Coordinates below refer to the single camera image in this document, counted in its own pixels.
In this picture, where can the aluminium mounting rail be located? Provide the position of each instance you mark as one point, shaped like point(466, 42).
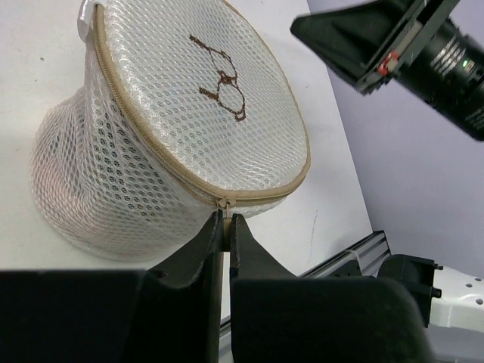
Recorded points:
point(362, 258)

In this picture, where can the white mesh laundry bag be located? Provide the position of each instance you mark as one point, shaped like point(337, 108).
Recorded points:
point(184, 110)

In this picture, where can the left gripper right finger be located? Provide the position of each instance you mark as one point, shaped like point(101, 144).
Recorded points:
point(279, 317)

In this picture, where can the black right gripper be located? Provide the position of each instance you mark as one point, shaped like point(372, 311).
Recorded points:
point(351, 41)

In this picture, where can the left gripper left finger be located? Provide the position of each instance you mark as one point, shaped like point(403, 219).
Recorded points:
point(169, 313)

